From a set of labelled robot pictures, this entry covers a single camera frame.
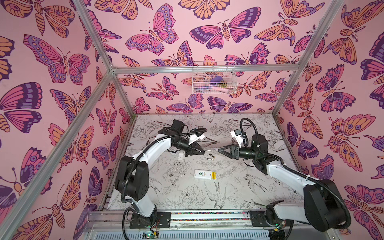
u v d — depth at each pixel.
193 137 0.72
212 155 0.97
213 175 0.88
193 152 0.74
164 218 0.74
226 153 0.76
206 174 0.88
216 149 0.76
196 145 0.74
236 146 0.70
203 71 0.95
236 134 0.73
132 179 0.46
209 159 0.95
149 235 0.73
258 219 0.73
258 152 0.65
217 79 0.95
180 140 0.72
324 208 0.42
